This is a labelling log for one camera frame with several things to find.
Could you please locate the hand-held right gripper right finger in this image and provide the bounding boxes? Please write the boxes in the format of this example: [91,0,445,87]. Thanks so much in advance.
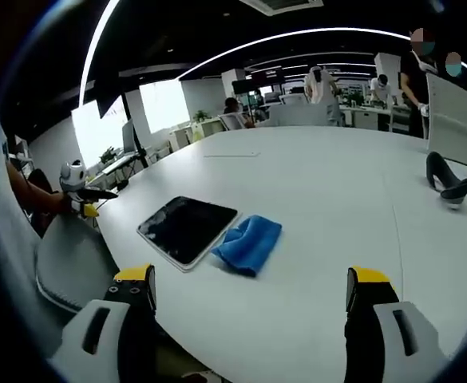
[344,266,452,383]

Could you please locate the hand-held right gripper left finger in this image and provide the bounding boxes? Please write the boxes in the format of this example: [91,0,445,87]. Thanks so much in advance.
[49,263,158,383]

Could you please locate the black tablet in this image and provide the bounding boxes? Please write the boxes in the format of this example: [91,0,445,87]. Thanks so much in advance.
[137,195,243,274]

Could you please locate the blue cleaning cloth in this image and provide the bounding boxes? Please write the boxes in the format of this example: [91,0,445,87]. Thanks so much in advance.
[211,214,283,279]

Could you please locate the person's left hand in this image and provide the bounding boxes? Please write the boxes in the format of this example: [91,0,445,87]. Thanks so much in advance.
[55,191,77,215]

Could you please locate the white mesh office chair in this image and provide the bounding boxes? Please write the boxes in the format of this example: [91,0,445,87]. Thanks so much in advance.
[267,102,334,128]
[218,113,245,132]
[34,215,119,314]

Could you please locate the white monitor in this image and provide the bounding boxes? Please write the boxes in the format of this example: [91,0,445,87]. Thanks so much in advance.
[121,119,138,155]

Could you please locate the black tripod stand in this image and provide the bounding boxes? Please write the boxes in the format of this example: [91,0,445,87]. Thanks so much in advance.
[96,90,148,168]

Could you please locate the low white cabinet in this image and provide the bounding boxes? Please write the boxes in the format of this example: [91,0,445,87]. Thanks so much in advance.
[168,118,227,155]

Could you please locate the dark grey curved device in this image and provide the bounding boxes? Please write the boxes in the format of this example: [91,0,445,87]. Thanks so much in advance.
[425,151,467,205]

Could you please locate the white mesh panel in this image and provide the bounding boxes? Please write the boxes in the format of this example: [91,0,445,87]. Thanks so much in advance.
[425,73,467,164]

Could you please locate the ceiling air vent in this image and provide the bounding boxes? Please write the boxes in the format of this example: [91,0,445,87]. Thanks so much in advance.
[239,0,325,17]

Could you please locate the white table cable cover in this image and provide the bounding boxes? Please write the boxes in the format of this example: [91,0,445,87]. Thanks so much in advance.
[204,150,261,159]

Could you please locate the dark wall display screen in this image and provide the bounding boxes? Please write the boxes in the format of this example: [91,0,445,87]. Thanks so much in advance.
[251,67,284,84]

